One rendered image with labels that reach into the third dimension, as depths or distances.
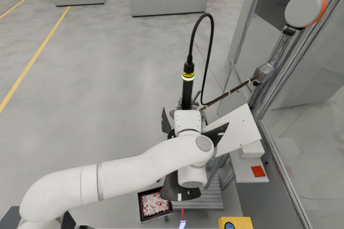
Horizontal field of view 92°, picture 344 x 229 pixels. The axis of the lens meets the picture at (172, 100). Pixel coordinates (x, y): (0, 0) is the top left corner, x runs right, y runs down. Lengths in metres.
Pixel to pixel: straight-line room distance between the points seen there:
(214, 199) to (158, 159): 1.77
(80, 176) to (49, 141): 2.57
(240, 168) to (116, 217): 1.42
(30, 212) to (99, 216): 1.82
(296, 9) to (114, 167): 1.04
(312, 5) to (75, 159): 2.71
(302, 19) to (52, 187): 1.15
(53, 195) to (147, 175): 0.20
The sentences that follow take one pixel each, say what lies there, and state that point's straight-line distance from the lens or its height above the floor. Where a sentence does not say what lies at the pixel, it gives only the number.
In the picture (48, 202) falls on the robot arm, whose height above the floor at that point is 1.76.
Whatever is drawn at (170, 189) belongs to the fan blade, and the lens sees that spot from 1.02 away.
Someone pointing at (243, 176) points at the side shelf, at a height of 0.86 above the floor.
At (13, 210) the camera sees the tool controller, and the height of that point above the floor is 1.23.
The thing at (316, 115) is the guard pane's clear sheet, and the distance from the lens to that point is 1.18.
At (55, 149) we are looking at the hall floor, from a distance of 2.91.
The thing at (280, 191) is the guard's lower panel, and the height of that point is 0.89.
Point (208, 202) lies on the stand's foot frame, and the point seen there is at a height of 0.06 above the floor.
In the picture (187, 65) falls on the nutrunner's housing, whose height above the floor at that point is 1.85.
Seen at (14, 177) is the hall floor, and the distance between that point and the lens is 2.99.
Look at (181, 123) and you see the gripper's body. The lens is 0.60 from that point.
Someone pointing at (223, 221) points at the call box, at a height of 1.07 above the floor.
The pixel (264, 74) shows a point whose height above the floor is 1.56.
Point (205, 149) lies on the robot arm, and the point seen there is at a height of 1.76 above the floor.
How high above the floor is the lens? 2.16
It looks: 47 degrees down
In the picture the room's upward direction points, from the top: straight up
